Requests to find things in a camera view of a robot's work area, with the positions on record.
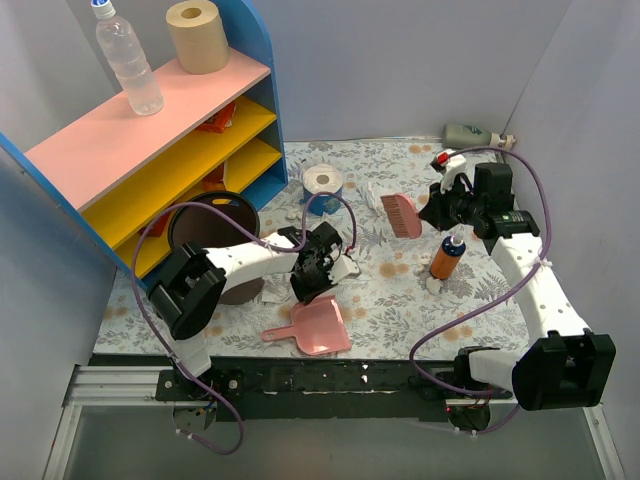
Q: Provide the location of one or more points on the pink dustpan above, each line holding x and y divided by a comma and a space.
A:
317, 328

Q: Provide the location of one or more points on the small white paper scrap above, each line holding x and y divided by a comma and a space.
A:
433, 285

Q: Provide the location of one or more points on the colourful wooden shelf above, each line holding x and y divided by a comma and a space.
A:
111, 171

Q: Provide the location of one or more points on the crumpled white paper scrap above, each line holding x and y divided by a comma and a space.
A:
371, 194

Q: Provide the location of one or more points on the aluminium frame rail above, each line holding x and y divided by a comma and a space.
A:
113, 427

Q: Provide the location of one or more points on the white paper scrap near bottle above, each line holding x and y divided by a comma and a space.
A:
425, 262

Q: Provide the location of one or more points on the pink hand brush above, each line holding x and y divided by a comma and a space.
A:
402, 215

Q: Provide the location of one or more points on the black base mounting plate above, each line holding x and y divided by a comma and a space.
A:
275, 389

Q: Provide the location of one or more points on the orange bottle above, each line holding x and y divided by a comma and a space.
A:
448, 256

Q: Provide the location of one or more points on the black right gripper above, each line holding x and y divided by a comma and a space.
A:
433, 212

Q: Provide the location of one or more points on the white paper scrap by bin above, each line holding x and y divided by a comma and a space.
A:
274, 294

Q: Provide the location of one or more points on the red packet on lower shelf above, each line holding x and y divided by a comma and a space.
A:
160, 225

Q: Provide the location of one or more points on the grey green lotion bottle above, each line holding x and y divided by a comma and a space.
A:
461, 136

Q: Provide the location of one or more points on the floral table mat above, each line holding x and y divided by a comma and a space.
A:
387, 309

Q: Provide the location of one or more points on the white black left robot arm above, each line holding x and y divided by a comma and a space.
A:
194, 279

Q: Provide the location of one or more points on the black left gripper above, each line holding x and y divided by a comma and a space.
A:
310, 279

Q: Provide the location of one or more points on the brown paper roll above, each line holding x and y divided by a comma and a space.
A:
198, 35

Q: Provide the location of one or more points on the clear plastic water bottle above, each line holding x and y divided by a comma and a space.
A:
125, 55

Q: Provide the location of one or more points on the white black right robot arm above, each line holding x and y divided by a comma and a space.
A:
565, 364

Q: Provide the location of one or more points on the brown trash bin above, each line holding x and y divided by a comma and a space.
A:
208, 230

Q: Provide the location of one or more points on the orange snack packet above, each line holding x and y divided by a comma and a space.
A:
220, 121

